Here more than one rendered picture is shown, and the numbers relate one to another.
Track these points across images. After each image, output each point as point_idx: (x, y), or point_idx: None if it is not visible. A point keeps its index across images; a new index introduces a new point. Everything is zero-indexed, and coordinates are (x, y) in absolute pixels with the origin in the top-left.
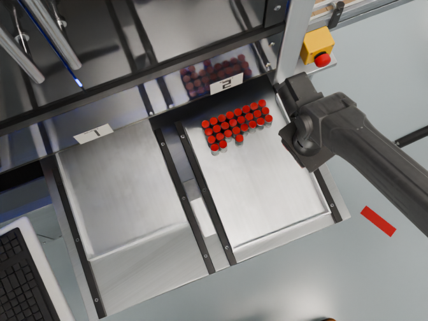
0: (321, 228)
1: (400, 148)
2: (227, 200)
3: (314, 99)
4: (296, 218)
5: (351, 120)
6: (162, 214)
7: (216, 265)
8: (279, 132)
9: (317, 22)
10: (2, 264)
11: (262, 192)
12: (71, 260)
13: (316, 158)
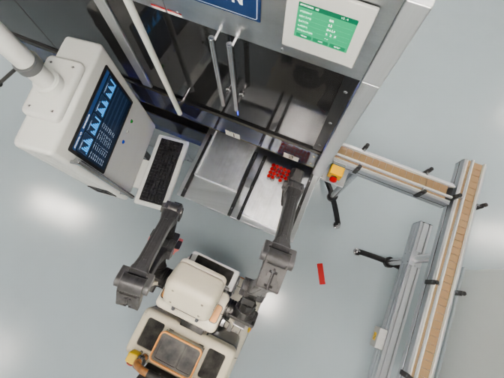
0: None
1: (295, 210)
2: (256, 197)
3: (297, 181)
4: (273, 225)
5: (294, 193)
6: (231, 181)
7: (232, 214)
8: None
9: (343, 164)
10: (167, 151)
11: (271, 205)
12: (189, 169)
13: None
